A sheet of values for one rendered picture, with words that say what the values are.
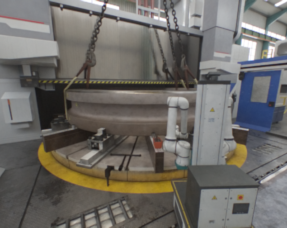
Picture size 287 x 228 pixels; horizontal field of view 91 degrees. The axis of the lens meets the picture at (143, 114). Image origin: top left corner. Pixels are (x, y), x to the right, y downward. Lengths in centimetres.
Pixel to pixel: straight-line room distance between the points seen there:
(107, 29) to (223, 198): 562
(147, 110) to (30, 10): 315
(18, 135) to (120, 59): 417
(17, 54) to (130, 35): 383
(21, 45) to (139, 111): 252
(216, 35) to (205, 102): 524
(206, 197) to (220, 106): 94
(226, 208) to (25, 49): 388
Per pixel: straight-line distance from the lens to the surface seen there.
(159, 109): 302
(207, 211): 172
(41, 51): 360
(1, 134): 597
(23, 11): 425
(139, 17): 637
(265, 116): 710
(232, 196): 171
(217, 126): 183
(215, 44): 669
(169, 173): 285
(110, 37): 586
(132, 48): 606
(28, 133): 582
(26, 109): 525
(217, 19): 690
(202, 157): 190
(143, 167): 267
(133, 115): 301
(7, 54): 368
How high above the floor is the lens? 173
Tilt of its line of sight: 11 degrees down
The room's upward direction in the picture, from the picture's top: straight up
